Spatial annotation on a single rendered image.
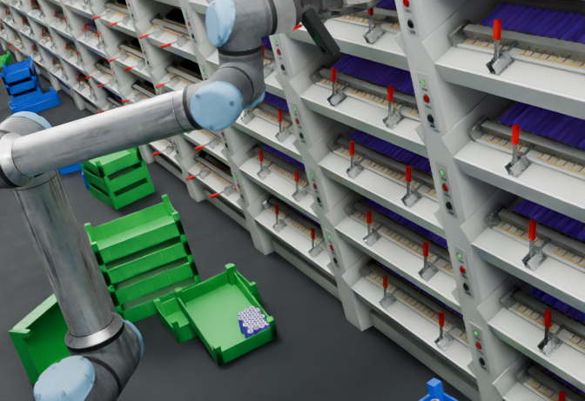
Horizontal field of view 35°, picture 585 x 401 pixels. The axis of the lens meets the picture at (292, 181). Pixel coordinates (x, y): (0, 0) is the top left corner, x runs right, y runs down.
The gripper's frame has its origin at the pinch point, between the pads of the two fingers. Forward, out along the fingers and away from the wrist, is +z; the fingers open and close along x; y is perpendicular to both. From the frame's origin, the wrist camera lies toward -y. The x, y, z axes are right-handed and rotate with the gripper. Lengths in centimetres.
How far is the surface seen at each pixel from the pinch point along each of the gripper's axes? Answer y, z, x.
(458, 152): -28.2, 1.7, -25.5
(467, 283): -60, 5, -20
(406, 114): -25.4, 4.8, -1.7
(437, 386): -61, -22, -50
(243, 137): -57, 9, 115
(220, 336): -104, -23, 73
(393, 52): -8.9, -2.6, -10.8
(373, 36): -6.8, -1.4, -1.0
